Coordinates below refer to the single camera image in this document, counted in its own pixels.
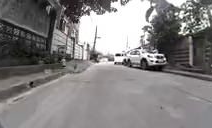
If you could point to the white van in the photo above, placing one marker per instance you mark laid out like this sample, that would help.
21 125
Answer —
119 58

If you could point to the grey concrete road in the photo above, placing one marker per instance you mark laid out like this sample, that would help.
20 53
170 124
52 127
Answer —
127 96

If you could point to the white pickup car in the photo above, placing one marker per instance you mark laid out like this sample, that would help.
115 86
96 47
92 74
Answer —
146 58

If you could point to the row of pale buildings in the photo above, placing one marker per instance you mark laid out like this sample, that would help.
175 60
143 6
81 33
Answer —
69 43

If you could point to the large dark tree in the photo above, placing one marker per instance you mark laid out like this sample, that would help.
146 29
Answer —
87 8

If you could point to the row of trees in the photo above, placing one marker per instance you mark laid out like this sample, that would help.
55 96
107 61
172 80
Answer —
167 26

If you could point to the raised concrete sidewalk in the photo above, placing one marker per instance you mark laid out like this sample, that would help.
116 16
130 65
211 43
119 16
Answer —
20 81

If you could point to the concrete kerb strip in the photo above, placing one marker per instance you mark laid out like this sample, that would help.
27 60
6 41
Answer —
194 74

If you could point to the concrete slat wall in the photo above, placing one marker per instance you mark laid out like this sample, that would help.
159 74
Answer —
194 50

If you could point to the grey wall with lattice fence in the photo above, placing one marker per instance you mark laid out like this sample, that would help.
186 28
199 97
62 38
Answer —
17 33

